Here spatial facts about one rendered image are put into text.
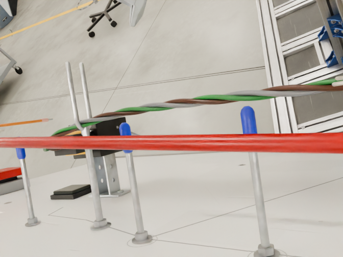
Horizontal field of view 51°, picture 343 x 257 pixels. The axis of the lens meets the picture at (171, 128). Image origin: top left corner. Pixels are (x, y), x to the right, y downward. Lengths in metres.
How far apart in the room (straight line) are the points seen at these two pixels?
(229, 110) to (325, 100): 0.64
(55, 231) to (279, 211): 0.19
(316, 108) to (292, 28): 0.56
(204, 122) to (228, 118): 0.15
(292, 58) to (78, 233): 1.57
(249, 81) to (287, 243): 1.90
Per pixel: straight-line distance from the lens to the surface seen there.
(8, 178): 0.63
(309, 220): 0.28
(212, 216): 0.30
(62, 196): 0.47
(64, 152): 0.40
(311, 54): 1.77
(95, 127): 0.40
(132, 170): 0.26
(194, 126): 2.09
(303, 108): 1.56
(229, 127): 1.95
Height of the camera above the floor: 1.35
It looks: 38 degrees down
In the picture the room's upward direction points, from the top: 42 degrees counter-clockwise
